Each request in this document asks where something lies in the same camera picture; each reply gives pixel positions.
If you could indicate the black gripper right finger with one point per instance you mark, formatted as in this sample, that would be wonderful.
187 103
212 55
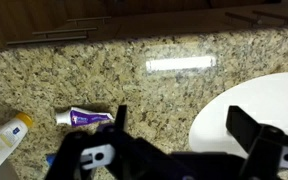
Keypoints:
266 145

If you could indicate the wooden vanity cabinet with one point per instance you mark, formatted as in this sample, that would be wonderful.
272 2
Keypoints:
130 18

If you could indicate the purple white toothpaste tube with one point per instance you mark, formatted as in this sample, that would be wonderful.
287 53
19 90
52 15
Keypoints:
80 117

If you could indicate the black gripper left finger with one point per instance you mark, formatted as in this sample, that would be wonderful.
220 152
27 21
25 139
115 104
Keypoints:
111 147

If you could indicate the white lotion tube yellow cap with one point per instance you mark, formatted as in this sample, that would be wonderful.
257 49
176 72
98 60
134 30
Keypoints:
12 133

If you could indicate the blue razor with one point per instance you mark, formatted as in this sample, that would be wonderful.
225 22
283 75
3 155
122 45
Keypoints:
50 159

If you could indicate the metal drawer handle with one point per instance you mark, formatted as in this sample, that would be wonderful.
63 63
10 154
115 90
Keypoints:
271 15
46 40
250 21
100 18
65 31

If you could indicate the white oval sink basin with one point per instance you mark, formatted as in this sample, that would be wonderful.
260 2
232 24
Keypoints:
264 98

